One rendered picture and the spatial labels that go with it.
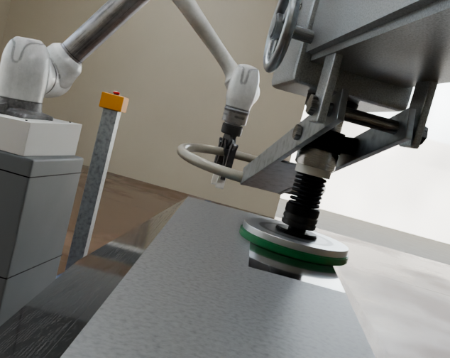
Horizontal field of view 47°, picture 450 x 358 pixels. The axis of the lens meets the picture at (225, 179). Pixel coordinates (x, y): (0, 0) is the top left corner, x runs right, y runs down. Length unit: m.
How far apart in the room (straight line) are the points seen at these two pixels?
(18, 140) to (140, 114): 6.25
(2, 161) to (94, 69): 6.55
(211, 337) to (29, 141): 1.36
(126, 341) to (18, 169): 1.36
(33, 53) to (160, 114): 6.03
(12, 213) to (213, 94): 6.15
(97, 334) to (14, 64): 1.55
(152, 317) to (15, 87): 1.49
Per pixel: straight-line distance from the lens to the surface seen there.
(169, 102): 7.86
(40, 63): 1.94
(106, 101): 2.76
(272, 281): 0.74
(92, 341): 0.44
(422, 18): 0.56
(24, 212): 1.79
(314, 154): 0.99
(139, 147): 7.96
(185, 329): 0.50
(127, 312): 0.51
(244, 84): 1.80
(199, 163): 1.47
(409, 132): 0.83
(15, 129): 1.78
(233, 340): 0.51
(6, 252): 1.82
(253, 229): 0.97
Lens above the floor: 1.04
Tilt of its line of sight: 5 degrees down
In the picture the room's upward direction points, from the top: 15 degrees clockwise
